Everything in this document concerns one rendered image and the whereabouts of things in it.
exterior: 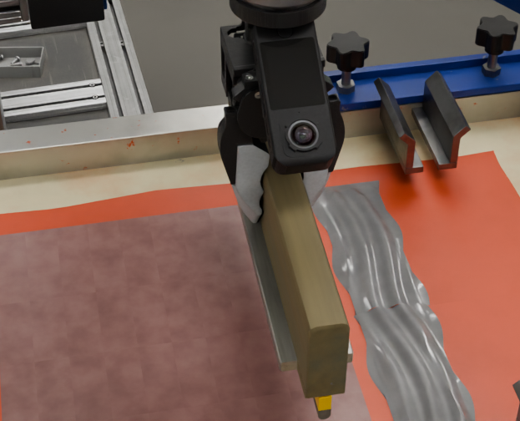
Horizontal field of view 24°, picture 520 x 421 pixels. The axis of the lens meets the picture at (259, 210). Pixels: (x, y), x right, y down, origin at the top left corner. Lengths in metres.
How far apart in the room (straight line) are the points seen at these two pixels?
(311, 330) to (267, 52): 0.20
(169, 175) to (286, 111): 0.40
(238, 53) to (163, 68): 2.15
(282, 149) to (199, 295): 0.30
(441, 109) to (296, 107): 0.39
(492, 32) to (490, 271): 0.27
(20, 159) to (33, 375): 0.27
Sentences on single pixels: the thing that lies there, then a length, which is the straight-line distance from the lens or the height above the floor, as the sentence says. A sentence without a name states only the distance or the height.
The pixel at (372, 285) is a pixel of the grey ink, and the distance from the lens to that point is 1.12.
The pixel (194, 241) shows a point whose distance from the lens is 1.17.
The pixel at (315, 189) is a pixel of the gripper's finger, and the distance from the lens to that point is 0.98.
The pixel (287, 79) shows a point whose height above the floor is 1.25.
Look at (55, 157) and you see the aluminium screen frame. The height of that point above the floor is 0.98.
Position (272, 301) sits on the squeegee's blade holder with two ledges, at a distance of 0.95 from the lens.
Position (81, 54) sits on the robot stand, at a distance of 2.78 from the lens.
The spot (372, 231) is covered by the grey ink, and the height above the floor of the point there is 0.96.
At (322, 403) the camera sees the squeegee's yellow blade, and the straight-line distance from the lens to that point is 0.90.
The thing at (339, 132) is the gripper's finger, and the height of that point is 1.17.
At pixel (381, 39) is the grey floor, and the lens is 3.20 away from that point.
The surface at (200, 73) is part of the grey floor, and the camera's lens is 3.06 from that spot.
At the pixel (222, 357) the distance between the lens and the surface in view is 1.06.
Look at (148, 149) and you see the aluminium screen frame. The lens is 1.25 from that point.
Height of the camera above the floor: 1.75
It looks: 41 degrees down
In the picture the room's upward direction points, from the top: straight up
